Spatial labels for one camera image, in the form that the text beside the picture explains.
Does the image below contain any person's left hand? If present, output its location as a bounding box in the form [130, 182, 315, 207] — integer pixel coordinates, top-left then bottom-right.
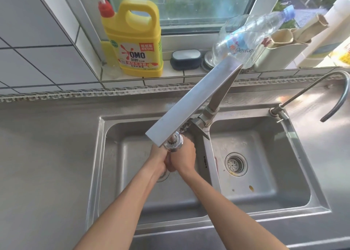
[149, 144, 171, 172]

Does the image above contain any person's right hand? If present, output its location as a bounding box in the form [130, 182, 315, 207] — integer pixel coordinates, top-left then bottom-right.
[165, 139, 196, 174]

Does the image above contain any person's left forearm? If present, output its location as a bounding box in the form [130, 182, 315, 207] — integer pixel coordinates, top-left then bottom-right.
[73, 156, 166, 250]

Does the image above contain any person's right forearm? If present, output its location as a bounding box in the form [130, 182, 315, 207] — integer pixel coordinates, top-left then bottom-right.
[177, 162, 290, 250]

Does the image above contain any flat steel kitchen faucet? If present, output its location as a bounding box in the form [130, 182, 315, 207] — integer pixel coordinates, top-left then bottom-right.
[145, 56, 244, 151]

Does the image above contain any dark blue soap box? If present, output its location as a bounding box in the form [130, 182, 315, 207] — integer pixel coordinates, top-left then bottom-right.
[170, 49, 202, 71]

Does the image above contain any stainless steel double sink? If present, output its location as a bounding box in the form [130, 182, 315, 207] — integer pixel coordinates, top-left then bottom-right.
[86, 102, 333, 232]

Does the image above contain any round steel sink plug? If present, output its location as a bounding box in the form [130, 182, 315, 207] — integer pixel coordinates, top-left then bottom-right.
[201, 50, 219, 72]

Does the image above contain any small clear plastic cup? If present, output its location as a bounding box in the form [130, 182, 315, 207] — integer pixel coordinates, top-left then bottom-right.
[101, 61, 121, 79]

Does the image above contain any yellow detergent bottle red pump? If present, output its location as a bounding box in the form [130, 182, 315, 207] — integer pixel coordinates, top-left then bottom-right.
[85, 0, 164, 78]

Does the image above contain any clear plastic bottle blue cap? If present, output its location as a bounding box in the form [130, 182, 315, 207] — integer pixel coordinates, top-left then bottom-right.
[212, 5, 296, 69]

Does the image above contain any beige utensil caddy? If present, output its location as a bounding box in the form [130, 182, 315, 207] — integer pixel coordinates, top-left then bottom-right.
[253, 28, 312, 72]

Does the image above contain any thin gooseneck steel tap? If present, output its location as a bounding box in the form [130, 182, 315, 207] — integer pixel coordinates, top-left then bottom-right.
[269, 71, 348, 123]

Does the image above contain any white plastic bottle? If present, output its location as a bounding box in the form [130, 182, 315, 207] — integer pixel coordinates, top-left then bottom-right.
[297, 0, 350, 68]

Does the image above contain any yellow labelled packet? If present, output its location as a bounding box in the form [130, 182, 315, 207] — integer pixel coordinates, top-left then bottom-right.
[328, 35, 350, 67]

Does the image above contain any white window frame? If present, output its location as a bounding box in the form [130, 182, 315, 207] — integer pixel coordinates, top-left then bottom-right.
[30, 0, 285, 52]

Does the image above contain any grey rubber hose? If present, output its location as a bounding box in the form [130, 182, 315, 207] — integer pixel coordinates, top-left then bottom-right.
[320, 72, 350, 123]

